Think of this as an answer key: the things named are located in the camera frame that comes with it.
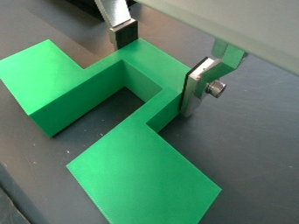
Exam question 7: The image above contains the green stepped arch block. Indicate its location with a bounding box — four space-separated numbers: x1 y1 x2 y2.
0 39 220 224

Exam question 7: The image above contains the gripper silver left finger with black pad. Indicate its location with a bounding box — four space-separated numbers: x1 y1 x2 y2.
95 0 138 50

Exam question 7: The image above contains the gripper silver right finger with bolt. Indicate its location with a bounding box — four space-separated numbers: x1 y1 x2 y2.
180 39 248 116

